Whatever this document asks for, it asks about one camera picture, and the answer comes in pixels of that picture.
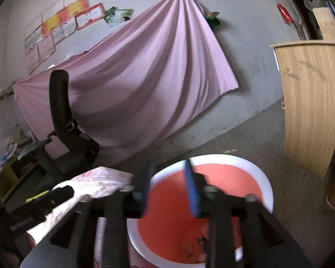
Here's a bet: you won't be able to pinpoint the pile of papers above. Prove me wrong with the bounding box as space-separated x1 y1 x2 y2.
0 128 38 169

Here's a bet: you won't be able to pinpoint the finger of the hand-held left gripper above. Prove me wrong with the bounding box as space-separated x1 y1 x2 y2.
33 186 74 210

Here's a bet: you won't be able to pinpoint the yellow wooden shelf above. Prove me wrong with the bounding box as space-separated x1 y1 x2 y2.
0 156 41 200

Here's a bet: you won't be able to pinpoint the light wooden cabinet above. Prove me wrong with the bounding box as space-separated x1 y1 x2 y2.
269 7 335 178

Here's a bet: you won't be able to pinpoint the small red paper ornament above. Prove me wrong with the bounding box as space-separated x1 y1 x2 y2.
276 3 294 25

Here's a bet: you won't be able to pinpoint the row of wall certificates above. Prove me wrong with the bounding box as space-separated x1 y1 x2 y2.
25 0 119 74

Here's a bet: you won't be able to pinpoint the green paper decoration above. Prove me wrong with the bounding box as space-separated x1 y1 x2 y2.
204 12 221 30

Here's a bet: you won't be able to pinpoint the black office chair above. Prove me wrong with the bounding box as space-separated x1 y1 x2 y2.
17 69 101 199

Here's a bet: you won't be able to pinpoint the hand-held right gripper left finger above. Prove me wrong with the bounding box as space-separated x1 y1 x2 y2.
21 160 157 268

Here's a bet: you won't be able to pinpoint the green wall photos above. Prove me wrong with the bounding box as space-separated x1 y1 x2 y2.
103 6 134 28

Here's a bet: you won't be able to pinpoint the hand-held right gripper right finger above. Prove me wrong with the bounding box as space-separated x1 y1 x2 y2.
184 159 314 268

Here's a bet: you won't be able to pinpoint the pink floral tablecloth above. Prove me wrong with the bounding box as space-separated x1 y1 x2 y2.
26 166 134 268

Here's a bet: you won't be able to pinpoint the pink hanging wall cloth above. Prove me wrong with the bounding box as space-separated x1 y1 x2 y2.
13 0 239 165

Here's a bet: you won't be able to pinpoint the red bucket with white rim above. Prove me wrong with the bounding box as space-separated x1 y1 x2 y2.
126 153 274 268

